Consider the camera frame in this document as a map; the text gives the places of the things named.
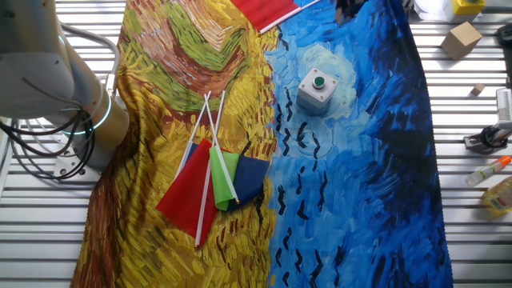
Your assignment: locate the large wooden cube block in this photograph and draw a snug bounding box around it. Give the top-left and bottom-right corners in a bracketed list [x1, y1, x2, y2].
[441, 21, 484, 61]

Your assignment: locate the large red flag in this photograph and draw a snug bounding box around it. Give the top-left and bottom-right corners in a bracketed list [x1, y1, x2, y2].
[230, 0, 323, 35]

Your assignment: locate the white box with green button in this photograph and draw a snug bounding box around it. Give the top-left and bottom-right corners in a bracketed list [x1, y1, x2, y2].
[296, 67, 339, 116]

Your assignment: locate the yellow button box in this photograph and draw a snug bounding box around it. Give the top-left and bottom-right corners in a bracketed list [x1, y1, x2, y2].
[450, 0, 486, 24]

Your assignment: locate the silver ribbed handheld device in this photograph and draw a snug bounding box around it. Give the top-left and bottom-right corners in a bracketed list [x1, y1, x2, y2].
[495, 87, 512, 123]

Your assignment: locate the small dark blue flag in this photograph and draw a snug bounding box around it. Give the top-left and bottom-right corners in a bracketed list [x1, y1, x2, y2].
[174, 90, 272, 213]

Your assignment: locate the spray bottle with orange cap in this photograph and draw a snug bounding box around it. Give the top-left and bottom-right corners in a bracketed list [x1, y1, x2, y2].
[465, 154, 512, 187]

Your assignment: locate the Van Gogh print tablecloth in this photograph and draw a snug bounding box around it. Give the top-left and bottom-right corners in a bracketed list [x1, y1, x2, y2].
[70, 0, 455, 288]

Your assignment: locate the small green flag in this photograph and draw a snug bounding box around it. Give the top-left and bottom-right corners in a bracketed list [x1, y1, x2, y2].
[202, 93, 242, 212]

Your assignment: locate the bottle with yellow liquid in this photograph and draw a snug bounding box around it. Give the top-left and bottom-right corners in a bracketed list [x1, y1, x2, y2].
[482, 175, 512, 218]

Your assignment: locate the small red flag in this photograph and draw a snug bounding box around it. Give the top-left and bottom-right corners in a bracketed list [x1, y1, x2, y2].
[154, 90, 227, 249]

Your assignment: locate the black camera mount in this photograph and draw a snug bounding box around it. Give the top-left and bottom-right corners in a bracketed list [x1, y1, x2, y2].
[463, 122, 512, 155]

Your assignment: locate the black base cable bundle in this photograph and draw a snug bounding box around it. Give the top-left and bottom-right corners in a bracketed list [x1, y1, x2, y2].
[0, 106, 97, 182]

